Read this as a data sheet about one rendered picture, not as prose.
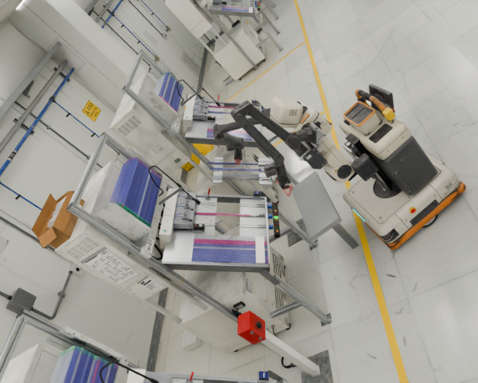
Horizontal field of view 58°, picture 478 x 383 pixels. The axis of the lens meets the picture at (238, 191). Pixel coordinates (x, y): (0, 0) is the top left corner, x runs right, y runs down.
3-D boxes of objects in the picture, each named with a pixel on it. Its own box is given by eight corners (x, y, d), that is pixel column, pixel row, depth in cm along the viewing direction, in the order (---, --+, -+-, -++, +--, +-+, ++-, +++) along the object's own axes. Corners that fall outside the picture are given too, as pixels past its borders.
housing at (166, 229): (179, 201, 336) (178, 188, 327) (172, 248, 299) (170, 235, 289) (169, 201, 336) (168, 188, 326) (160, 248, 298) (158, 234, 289)
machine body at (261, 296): (287, 260, 383) (243, 222, 352) (294, 330, 329) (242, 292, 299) (232, 288, 410) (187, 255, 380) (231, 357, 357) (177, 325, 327)
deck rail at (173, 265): (269, 270, 286) (270, 264, 282) (269, 273, 285) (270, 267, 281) (162, 267, 285) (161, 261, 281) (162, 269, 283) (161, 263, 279)
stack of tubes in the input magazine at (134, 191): (162, 177, 318) (134, 154, 305) (150, 226, 279) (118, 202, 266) (150, 185, 323) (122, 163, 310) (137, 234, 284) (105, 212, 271)
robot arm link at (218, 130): (212, 137, 292) (209, 123, 294) (216, 142, 306) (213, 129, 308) (276, 121, 288) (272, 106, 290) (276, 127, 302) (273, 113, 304)
